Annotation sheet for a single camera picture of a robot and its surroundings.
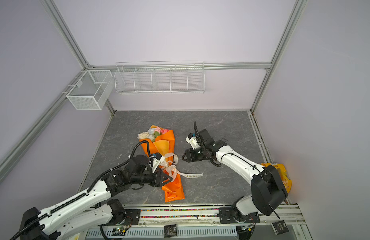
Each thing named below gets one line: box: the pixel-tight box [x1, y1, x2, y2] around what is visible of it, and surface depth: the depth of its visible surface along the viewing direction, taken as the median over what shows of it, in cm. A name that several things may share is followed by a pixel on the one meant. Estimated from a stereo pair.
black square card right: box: [270, 220, 290, 235], surface depth 71 cm
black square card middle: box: [163, 224, 177, 238], surface depth 70 cm
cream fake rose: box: [137, 131, 150, 140], surface depth 101 cm
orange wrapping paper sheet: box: [139, 129, 185, 203], surface depth 82 cm
